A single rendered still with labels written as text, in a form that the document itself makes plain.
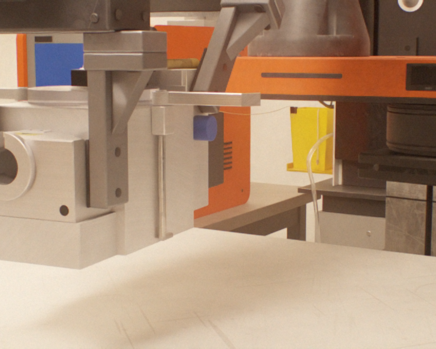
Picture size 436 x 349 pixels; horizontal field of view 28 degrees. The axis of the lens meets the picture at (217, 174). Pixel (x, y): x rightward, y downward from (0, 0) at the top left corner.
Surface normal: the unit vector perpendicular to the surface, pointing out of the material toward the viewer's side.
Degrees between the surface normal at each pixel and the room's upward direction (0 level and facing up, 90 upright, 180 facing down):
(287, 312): 0
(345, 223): 90
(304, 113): 93
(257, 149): 90
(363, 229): 90
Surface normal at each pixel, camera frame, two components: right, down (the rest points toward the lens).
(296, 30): -0.26, -0.17
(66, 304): 0.00, -0.99
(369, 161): -0.62, 0.11
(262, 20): 0.66, 0.47
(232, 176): 0.86, 0.07
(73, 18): -0.41, 0.13
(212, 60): -0.32, -0.54
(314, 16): 0.00, -0.17
